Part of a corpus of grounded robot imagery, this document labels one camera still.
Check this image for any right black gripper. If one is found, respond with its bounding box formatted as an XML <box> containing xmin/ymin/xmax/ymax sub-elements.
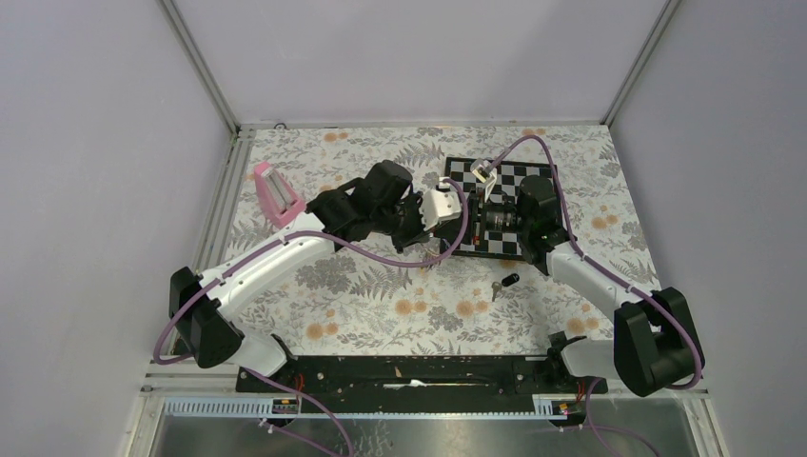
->
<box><xmin>434</xmin><ymin>188</ymin><xmax>532</xmax><ymax>246</ymax></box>

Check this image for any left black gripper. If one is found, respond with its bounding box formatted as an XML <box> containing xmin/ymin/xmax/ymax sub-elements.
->
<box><xmin>374</xmin><ymin>191</ymin><xmax>441</xmax><ymax>254</ymax></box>

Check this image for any keyring with coloured keys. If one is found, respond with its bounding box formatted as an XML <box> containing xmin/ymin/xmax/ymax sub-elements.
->
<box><xmin>420</xmin><ymin>242</ymin><xmax>442</xmax><ymax>261</ymax></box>

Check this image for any key with black fob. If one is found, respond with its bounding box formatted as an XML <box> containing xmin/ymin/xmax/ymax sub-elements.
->
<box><xmin>491</xmin><ymin>273</ymin><xmax>520</xmax><ymax>302</ymax></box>

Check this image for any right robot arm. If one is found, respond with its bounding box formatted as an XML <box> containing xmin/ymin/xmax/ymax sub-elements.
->
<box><xmin>469</xmin><ymin>175</ymin><xmax>705</xmax><ymax>397</ymax></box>

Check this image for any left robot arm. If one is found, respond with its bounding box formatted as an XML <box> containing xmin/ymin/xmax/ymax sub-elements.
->
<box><xmin>153</xmin><ymin>160</ymin><xmax>463</xmax><ymax>391</ymax></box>

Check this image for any black white chessboard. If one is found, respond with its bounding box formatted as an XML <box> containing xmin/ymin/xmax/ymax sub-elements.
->
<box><xmin>444</xmin><ymin>157</ymin><xmax>568</xmax><ymax>263</ymax></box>

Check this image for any floral table mat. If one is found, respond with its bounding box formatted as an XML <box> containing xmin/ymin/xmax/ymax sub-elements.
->
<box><xmin>240</xmin><ymin>125</ymin><xmax>659</xmax><ymax>355</ymax></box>

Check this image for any pink box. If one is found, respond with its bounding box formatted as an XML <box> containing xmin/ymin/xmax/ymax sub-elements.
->
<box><xmin>253</xmin><ymin>162</ymin><xmax>306</xmax><ymax>229</ymax></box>

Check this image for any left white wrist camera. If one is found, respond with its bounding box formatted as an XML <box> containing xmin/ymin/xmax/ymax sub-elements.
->
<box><xmin>419</xmin><ymin>189</ymin><xmax>463</xmax><ymax>230</ymax></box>

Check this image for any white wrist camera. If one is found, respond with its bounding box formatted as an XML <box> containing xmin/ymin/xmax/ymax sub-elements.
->
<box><xmin>470</xmin><ymin>159</ymin><xmax>498</xmax><ymax>186</ymax></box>
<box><xmin>419</xmin><ymin>189</ymin><xmax>463</xmax><ymax>230</ymax></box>

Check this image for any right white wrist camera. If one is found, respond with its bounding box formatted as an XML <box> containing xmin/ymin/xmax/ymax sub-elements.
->
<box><xmin>470</xmin><ymin>159</ymin><xmax>498</xmax><ymax>186</ymax></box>

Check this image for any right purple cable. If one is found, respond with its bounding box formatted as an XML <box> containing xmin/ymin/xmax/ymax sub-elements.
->
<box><xmin>488</xmin><ymin>134</ymin><xmax>703</xmax><ymax>457</ymax></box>

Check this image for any purple cable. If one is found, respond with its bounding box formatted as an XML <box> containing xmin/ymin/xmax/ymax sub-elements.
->
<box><xmin>488</xmin><ymin>134</ymin><xmax>703</xmax><ymax>457</ymax></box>
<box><xmin>152</xmin><ymin>177</ymin><xmax>471</xmax><ymax>457</ymax></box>

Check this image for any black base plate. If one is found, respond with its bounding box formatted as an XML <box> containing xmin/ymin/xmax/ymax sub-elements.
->
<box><xmin>270</xmin><ymin>355</ymin><xmax>608</xmax><ymax>412</ymax></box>

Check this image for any white cable duct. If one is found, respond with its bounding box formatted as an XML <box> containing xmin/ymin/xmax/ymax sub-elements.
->
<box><xmin>164</xmin><ymin>395</ymin><xmax>570</xmax><ymax>421</ymax></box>

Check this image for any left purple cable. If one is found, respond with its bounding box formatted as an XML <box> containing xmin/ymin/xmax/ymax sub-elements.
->
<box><xmin>152</xmin><ymin>177</ymin><xmax>471</xmax><ymax>457</ymax></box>

